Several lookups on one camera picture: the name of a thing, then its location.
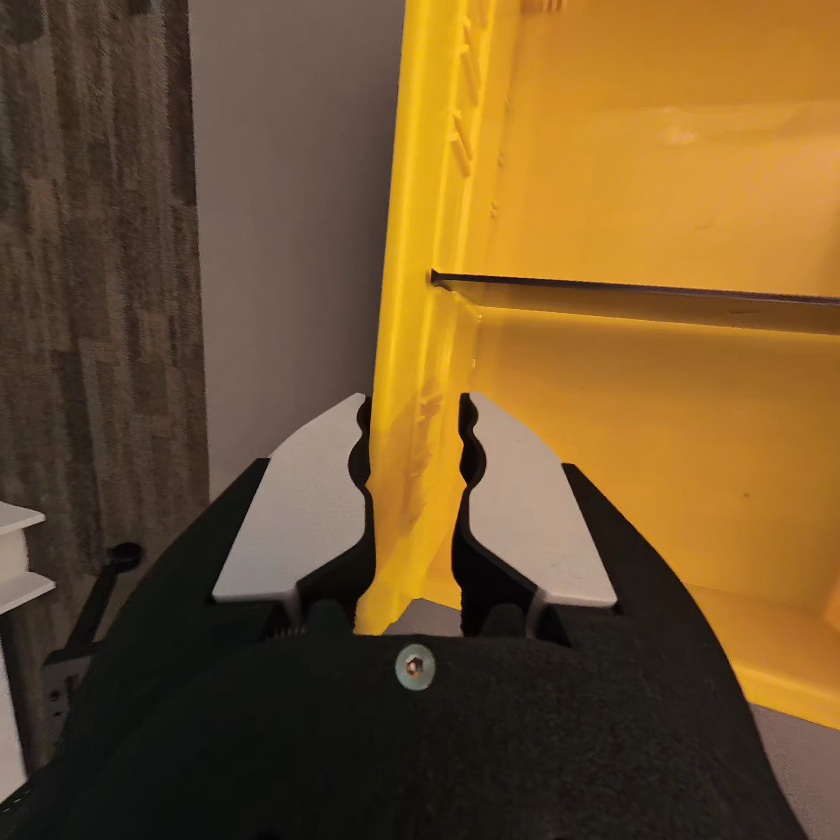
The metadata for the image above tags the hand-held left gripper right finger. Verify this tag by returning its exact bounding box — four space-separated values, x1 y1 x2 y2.
456 392 619 609

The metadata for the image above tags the black bin divider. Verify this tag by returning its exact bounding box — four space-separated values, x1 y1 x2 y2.
430 268 840 337

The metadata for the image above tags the yellow plastic bin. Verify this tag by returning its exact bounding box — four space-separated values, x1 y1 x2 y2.
354 0 840 731

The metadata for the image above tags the black metal bracket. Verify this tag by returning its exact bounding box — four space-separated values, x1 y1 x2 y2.
41 541 144 729

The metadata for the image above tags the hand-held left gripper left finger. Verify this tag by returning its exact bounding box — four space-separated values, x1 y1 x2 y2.
210 392 376 606

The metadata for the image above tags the white shelf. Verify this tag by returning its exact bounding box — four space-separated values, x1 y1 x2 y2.
0 500 59 778

